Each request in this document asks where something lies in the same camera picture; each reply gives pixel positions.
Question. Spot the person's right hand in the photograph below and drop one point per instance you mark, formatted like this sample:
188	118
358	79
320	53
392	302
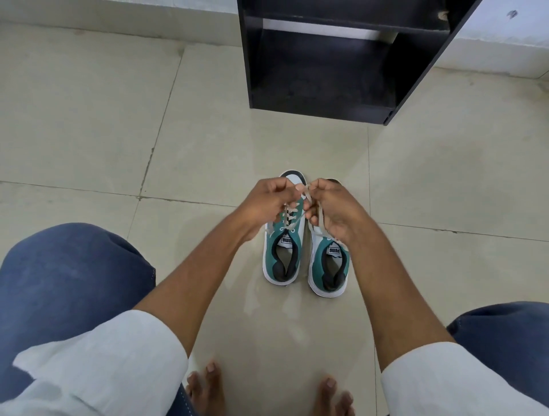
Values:
341	210

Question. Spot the person's left hand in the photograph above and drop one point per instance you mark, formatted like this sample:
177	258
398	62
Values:
266	201

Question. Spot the person's right thumb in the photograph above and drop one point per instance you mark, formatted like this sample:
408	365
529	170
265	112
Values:
319	188

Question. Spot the person's left thumb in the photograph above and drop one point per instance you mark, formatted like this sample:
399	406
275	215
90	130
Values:
291	187

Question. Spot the white shoelace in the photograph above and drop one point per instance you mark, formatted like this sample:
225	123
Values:
293	219
322	231

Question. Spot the person's right forearm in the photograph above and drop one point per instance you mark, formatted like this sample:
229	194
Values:
392	291

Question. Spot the person's left forearm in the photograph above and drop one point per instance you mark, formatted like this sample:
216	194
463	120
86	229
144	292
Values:
201	283

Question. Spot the green white sneaker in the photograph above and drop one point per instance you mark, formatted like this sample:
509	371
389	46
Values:
285	261
328	274

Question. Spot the black wooden shelf unit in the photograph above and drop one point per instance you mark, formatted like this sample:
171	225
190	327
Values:
326	68

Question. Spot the person's right foot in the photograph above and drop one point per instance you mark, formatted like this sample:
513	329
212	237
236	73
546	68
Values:
334	398

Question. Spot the person's foot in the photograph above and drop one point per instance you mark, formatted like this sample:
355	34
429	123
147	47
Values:
208	392
334	398

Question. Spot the person's left foot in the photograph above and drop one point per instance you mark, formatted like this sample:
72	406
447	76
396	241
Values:
208	392

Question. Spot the person's right leg blue jeans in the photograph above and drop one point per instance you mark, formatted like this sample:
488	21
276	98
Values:
506	334

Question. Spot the person's leg blue jeans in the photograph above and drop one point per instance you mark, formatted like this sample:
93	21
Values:
64	278
506	334

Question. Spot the person's right white sleeve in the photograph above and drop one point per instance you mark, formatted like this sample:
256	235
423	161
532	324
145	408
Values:
463	381

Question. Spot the person's white sleeve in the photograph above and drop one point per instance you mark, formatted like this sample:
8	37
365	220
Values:
107	368
463	381

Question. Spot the person's left leg blue jeans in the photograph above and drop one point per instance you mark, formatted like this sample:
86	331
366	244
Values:
64	278

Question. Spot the person's left white sleeve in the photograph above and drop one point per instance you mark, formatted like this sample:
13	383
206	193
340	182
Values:
107	368

